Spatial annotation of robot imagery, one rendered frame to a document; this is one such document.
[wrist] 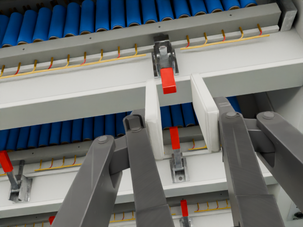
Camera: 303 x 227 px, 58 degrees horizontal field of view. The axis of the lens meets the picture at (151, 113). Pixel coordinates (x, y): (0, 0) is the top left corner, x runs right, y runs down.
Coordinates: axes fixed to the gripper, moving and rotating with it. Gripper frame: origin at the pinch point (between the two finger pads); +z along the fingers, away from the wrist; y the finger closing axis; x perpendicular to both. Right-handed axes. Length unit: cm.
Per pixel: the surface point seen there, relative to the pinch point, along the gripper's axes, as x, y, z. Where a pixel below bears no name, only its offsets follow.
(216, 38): 1.2, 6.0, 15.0
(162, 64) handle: 0.6, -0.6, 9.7
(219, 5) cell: 4.3, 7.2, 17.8
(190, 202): -35.3, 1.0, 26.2
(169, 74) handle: 0.4, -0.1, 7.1
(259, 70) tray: -2.2, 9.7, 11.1
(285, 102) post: -9.8, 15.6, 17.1
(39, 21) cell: 5.7, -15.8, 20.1
